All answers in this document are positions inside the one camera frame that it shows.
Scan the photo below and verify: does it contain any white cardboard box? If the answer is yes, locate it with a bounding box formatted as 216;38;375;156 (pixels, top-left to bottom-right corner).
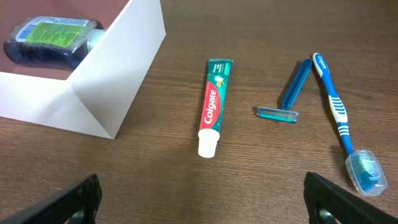
1;0;166;139

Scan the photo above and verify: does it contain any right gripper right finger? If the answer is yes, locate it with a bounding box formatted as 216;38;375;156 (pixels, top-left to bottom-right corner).
303;172;397;224

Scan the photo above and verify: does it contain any blue disposable razor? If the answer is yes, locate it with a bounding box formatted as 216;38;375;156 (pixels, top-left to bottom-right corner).
257;58;312;124

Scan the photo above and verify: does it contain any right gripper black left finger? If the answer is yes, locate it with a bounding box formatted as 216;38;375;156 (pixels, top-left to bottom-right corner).
1;174;102;224

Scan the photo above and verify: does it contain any Colgate toothpaste tube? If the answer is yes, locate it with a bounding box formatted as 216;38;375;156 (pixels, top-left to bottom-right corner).
198;58;233;158

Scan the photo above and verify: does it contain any blue white toothbrush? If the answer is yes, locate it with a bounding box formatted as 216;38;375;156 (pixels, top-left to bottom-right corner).
313;53;388;197

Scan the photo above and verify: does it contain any dark blue pump bottle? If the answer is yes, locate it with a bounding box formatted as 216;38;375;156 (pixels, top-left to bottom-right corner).
3;16;106;70

